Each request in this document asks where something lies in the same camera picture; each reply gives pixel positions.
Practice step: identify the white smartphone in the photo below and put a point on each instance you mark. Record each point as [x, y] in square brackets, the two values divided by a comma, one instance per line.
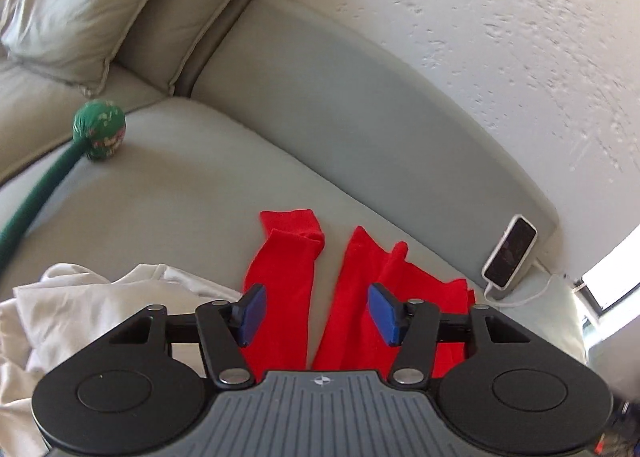
[510, 252]

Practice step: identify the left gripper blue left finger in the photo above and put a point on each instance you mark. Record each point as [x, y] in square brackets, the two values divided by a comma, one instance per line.
[224, 329]

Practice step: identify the green massage hammer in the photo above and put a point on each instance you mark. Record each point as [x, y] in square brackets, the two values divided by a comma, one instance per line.
[99, 128]

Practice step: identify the rear olive cushion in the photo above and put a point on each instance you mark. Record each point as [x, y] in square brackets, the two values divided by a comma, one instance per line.
[164, 36]

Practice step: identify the red garment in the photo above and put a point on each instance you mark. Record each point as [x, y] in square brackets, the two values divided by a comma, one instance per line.
[285, 266]

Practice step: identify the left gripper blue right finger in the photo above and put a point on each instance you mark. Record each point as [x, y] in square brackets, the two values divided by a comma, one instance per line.
[412, 327]

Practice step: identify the beige crumpled garment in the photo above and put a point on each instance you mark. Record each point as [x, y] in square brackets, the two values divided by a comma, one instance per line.
[46, 322]

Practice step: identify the grey sofa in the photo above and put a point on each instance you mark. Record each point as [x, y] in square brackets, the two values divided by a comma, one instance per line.
[290, 111]

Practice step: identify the window frame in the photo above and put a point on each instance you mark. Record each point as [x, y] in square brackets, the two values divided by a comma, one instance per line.
[613, 279]

